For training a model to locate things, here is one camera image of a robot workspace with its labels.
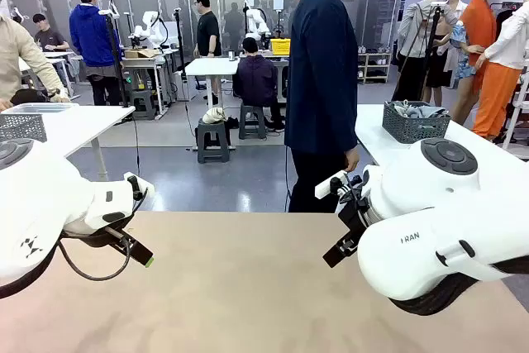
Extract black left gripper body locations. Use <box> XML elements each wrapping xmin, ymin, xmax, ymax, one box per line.
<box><xmin>60</xmin><ymin>227</ymin><xmax>134</xmax><ymax>249</ymax></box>

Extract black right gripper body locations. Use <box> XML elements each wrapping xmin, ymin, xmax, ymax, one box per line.
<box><xmin>336</xmin><ymin>195</ymin><xmax>375</xmax><ymax>257</ymax></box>

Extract grey woven plastic basket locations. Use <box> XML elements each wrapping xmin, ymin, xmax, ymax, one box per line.
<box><xmin>382</xmin><ymin>100</ymin><xmax>452</xmax><ymax>145</ymax></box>
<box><xmin>0</xmin><ymin>112</ymin><xmax>48</xmax><ymax>143</ymax></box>

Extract person's right hand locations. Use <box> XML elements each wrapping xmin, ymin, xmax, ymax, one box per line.
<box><xmin>344</xmin><ymin>148</ymin><xmax>361</xmax><ymax>173</ymax></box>

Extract grey plastic stool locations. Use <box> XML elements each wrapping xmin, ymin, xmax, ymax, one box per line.
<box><xmin>238</xmin><ymin>104</ymin><xmax>269</xmax><ymax>141</ymax></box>
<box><xmin>196</xmin><ymin>118</ymin><xmax>231</xmax><ymax>165</ymax></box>

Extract clear plastic bin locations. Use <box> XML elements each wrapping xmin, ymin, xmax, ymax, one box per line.
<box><xmin>1</xmin><ymin>102</ymin><xmax>80</xmax><ymax>116</ymax></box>

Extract person in navy jacket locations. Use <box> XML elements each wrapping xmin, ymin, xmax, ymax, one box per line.
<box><xmin>284</xmin><ymin>0</ymin><xmax>375</xmax><ymax>213</ymax></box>

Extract grey step stool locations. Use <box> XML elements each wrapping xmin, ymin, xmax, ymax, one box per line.
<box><xmin>129</xmin><ymin>88</ymin><xmax>158</xmax><ymax>121</ymax></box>

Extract wooden shoe shelf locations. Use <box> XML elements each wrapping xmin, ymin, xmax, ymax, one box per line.
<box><xmin>357</xmin><ymin>51</ymin><xmax>393</xmax><ymax>83</ymax></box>

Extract beige cloth bag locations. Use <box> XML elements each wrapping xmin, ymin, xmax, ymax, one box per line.
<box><xmin>201</xmin><ymin>107</ymin><xmax>228</xmax><ymax>126</ymax></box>

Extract seated person dark hoodie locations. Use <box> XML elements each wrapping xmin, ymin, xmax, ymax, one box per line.
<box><xmin>232</xmin><ymin>37</ymin><xmax>286</xmax><ymax>131</ymax></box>

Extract white workbench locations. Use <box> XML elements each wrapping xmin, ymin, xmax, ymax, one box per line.
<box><xmin>119</xmin><ymin>53</ymin><xmax>171</xmax><ymax>117</ymax></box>

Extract long white background table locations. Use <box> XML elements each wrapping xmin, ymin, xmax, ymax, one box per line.
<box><xmin>18</xmin><ymin>50</ymin><xmax>76</xmax><ymax>98</ymax></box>

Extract yellow plastic crate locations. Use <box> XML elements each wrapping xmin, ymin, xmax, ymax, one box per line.
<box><xmin>269</xmin><ymin>37</ymin><xmax>292</xmax><ymax>55</ymax></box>

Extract mannequin white shirt orange trousers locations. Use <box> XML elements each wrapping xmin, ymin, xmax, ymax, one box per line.
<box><xmin>473</xmin><ymin>0</ymin><xmax>529</xmax><ymax>140</ymax></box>

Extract open cardboard box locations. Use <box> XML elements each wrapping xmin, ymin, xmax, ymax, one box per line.
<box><xmin>123</xmin><ymin>48</ymin><xmax>163</xmax><ymax>60</ymax></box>

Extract figure in blue patterned dress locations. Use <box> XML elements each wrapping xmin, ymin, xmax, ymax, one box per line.
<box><xmin>444</xmin><ymin>0</ymin><xmax>480</xmax><ymax>122</ymax></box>

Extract person in beige shirt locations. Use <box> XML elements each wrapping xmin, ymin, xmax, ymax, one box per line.
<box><xmin>0</xmin><ymin>13</ymin><xmax>72</xmax><ymax>112</ymax></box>

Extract mannequin in grey shirt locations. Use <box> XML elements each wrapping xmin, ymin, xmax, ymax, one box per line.
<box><xmin>396</xmin><ymin>0</ymin><xmax>460</xmax><ymax>104</ymax></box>

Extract white standing desk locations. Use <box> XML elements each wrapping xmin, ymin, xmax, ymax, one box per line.
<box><xmin>184</xmin><ymin>57</ymin><xmax>241</xmax><ymax>151</ymax></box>

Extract man in blue hoodie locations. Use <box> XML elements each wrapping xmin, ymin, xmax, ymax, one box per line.
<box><xmin>69</xmin><ymin>0</ymin><xmax>125</xmax><ymax>107</ymax></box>

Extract seated man black cap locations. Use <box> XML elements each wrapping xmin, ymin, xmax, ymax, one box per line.
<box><xmin>31</xmin><ymin>12</ymin><xmax>71</xmax><ymax>53</ymax></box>

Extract thin black pole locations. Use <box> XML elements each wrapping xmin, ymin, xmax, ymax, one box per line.
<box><xmin>172</xmin><ymin>7</ymin><xmax>188</xmax><ymax>81</ymax></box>

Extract mannequin orange top beige cap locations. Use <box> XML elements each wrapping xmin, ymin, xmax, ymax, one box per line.
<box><xmin>460</xmin><ymin>0</ymin><xmax>503</xmax><ymax>93</ymax></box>

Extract dark clothed person behind glass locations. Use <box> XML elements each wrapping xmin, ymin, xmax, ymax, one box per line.
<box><xmin>224</xmin><ymin>1</ymin><xmax>245</xmax><ymax>55</ymax></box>

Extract standing man black t-shirt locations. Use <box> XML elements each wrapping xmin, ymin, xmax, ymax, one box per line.
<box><xmin>193</xmin><ymin>0</ymin><xmax>223</xmax><ymax>107</ymax></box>

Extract thin grey gripper cable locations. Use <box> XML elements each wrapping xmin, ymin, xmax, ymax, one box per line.
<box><xmin>57</xmin><ymin>239</ymin><xmax>132</xmax><ymax>283</ymax></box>

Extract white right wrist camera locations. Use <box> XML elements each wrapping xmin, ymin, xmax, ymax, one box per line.
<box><xmin>314</xmin><ymin>169</ymin><xmax>349</xmax><ymax>200</ymax></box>

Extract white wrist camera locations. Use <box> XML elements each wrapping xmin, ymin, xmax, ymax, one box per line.
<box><xmin>122</xmin><ymin>170</ymin><xmax>156</xmax><ymax>203</ymax></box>
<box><xmin>314</xmin><ymin>169</ymin><xmax>349</xmax><ymax>200</ymax></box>

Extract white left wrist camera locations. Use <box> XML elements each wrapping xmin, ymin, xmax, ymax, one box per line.
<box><xmin>122</xmin><ymin>170</ymin><xmax>156</xmax><ymax>203</ymax></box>

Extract left arm black cable sleeve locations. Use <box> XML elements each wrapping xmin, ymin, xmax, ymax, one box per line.
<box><xmin>0</xmin><ymin>241</ymin><xmax>61</xmax><ymax>300</ymax></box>

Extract arm black cable sleeve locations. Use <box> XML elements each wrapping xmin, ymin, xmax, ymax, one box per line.
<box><xmin>388</xmin><ymin>260</ymin><xmax>529</xmax><ymax>316</ymax></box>
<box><xmin>0</xmin><ymin>241</ymin><xmax>61</xmax><ymax>300</ymax></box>

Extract right arm black cable sleeve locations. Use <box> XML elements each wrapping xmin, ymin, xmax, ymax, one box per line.
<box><xmin>388</xmin><ymin>260</ymin><xmax>529</xmax><ymax>316</ymax></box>

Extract black pole with white camera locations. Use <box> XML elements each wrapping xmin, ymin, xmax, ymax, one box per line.
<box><xmin>98</xmin><ymin>0</ymin><xmax>130</xmax><ymax>108</ymax></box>

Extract black tripod with white camera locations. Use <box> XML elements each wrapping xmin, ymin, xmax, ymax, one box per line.
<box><xmin>391</xmin><ymin>0</ymin><xmax>450</xmax><ymax>106</ymax></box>

